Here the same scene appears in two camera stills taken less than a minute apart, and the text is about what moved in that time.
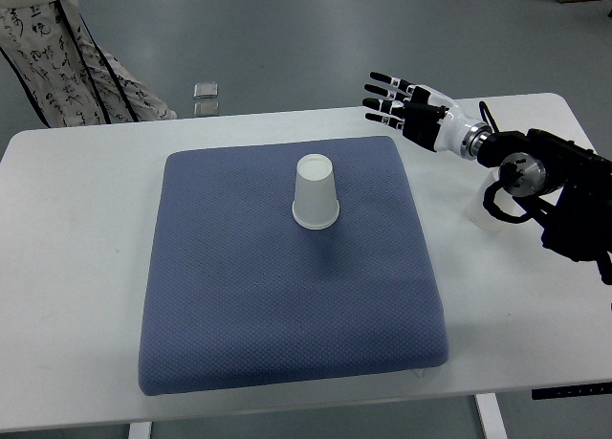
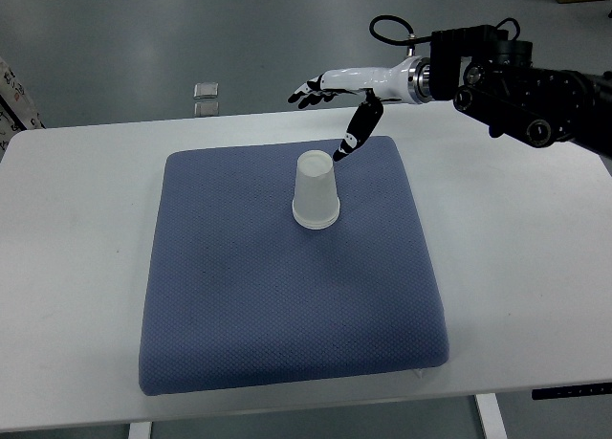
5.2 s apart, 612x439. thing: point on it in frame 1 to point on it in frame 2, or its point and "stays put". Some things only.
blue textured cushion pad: x=289 y=259 stays put
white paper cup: x=505 y=202 to x=316 y=203
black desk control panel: x=588 y=389 stays put
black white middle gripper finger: x=381 y=91 to x=315 y=98
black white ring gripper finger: x=384 y=105 to x=296 y=96
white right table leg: x=493 y=423 stays put
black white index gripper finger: x=395 y=81 to x=329 y=94
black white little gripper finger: x=395 y=122 to x=315 y=84
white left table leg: x=140 y=430 stays put
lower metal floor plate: x=206 y=108 stays put
